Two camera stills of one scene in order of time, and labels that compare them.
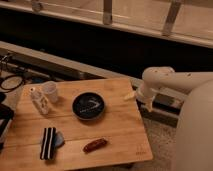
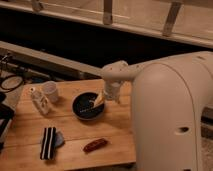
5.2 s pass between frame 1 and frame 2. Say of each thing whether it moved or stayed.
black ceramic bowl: stayed
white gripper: moved
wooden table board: stayed
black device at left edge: stayed
